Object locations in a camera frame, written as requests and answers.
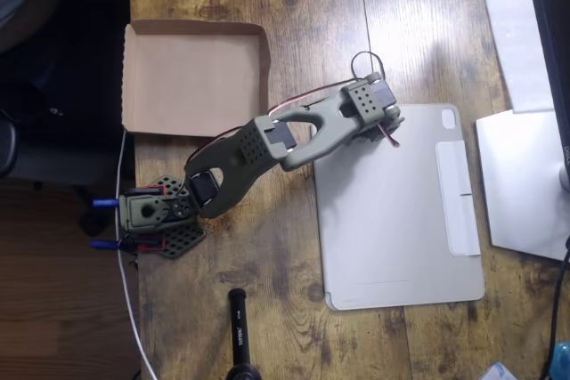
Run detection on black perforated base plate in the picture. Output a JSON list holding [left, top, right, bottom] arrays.
[[133, 174, 208, 261]]

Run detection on brown cardboard tray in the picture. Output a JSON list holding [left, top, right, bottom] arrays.
[[120, 19, 273, 139]]

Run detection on tablet in beige case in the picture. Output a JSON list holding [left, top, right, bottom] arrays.
[[313, 102, 485, 311]]

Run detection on black computer monitor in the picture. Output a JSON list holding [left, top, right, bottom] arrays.
[[523, 0, 570, 167]]

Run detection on white and blue packet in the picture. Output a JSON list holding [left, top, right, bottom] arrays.
[[479, 361, 521, 380]]

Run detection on black cable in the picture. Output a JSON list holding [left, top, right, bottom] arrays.
[[536, 237, 570, 380]]

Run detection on blue round object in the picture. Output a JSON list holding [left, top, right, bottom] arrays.
[[550, 341, 570, 380]]

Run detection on red white servo cable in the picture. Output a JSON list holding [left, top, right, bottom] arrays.
[[185, 51, 387, 166], [377, 123, 401, 149]]

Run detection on silver monitor stand base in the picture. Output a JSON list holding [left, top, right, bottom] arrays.
[[475, 109, 570, 262]]

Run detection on black cylindrical handle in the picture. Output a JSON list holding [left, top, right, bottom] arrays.
[[224, 288, 263, 380]]

